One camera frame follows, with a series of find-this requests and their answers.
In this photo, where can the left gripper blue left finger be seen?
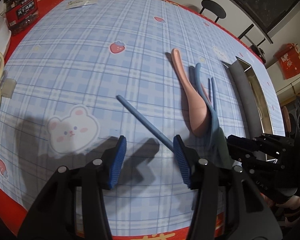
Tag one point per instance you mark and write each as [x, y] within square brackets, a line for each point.
[113, 160]

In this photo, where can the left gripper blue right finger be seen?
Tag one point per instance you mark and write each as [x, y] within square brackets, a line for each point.
[187, 159]

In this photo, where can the blue chopstick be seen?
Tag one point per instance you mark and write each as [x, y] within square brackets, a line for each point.
[157, 133]
[212, 93]

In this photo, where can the blue plastic spoon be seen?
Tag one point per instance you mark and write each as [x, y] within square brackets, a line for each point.
[215, 140]

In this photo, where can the pink plastic spoon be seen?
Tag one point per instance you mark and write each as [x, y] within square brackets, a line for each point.
[198, 112]

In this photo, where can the right hand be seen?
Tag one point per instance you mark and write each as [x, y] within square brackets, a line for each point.
[286, 210]

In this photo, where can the stainless steel utensil tray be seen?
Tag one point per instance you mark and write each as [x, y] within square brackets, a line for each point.
[251, 96]

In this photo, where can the plaid cartoon table mat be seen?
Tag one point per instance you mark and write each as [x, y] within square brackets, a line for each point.
[115, 92]

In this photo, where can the red gift box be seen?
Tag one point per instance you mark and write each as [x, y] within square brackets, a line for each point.
[289, 60]

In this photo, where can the black metal rack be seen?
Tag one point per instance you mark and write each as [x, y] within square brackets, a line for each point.
[252, 35]

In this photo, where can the white paper tag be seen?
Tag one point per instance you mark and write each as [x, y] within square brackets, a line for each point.
[79, 3]

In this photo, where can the black round stool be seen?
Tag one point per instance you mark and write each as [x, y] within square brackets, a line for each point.
[213, 7]

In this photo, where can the red label snack jar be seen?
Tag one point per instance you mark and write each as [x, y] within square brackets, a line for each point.
[20, 14]

